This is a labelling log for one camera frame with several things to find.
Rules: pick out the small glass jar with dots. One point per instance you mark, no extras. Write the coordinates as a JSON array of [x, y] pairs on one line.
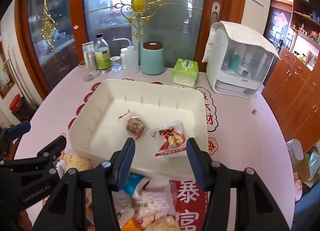
[[116, 63]]

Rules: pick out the wooden cabinet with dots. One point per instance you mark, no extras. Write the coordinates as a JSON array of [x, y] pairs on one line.
[[292, 93]]

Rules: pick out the clear nut bar packet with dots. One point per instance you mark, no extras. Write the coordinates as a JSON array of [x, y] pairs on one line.
[[134, 124]]

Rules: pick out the white plastic storage bin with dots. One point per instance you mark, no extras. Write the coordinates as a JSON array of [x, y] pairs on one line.
[[159, 118]]

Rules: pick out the white squeeze bottle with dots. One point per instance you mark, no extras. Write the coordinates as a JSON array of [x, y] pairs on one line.
[[132, 58]]

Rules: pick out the door handle plate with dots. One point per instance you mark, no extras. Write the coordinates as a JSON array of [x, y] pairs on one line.
[[215, 12]]

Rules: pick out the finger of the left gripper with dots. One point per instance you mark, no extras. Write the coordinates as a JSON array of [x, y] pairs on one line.
[[42, 153], [12, 133]]

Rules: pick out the silver metal tin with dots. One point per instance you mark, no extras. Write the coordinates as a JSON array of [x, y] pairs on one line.
[[90, 58]]

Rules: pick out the small white pill bottle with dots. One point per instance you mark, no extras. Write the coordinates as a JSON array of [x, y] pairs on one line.
[[123, 52]]

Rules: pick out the green tissue pack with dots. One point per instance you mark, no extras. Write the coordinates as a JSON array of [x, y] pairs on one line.
[[185, 73]]

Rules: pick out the teal ceramic canister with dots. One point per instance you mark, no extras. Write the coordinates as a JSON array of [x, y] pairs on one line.
[[152, 60]]

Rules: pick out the clear barcode bread packet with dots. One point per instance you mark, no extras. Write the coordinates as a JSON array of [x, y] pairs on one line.
[[158, 196]]

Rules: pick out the clear drinking glass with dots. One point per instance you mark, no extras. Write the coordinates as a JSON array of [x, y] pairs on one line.
[[88, 72]]

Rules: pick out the green label glass bottle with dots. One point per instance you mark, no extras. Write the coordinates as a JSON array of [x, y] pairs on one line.
[[102, 54]]

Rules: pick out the white countertop appliance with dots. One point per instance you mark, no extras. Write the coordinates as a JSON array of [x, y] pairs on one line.
[[238, 59]]

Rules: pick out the pale floss cake packet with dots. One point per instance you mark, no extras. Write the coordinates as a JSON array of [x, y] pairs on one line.
[[72, 159], [164, 223]]

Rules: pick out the blue foil snack packet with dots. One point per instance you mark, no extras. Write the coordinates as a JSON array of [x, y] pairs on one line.
[[134, 184]]

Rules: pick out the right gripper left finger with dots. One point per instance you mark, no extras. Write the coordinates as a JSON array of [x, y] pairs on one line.
[[66, 208]]

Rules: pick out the white blue carton box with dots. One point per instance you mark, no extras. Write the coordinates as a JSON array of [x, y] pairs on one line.
[[86, 48]]

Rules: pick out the orange white wafer packet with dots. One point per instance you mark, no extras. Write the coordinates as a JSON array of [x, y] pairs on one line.
[[133, 224]]

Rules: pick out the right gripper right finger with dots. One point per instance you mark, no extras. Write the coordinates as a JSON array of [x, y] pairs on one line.
[[256, 208]]

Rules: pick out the red apple snack packet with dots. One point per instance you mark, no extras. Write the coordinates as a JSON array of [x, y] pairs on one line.
[[171, 140]]

